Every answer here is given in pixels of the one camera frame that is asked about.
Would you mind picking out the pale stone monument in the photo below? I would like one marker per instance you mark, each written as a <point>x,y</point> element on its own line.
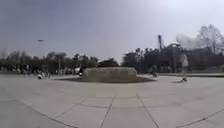
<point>110,74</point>

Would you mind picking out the dark planting bed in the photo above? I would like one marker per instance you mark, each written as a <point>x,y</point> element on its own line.
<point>143,79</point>

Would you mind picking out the grey paved plaza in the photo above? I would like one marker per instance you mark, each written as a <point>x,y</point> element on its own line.
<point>110,100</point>

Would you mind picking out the tall dark tower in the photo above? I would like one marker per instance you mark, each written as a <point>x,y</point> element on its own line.
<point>160,41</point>

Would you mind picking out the person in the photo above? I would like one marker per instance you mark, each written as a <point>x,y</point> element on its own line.
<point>184,66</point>

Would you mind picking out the row of trees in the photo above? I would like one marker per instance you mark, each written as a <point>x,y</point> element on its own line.
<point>40,62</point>

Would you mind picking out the dark kite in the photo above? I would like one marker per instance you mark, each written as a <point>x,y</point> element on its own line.
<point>40,40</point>

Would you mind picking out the dark building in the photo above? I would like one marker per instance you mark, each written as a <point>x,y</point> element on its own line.
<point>200,60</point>

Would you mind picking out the low kerb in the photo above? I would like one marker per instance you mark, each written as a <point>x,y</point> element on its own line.
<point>203,75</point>

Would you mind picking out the bare tree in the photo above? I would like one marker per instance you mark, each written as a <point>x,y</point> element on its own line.
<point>210,37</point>

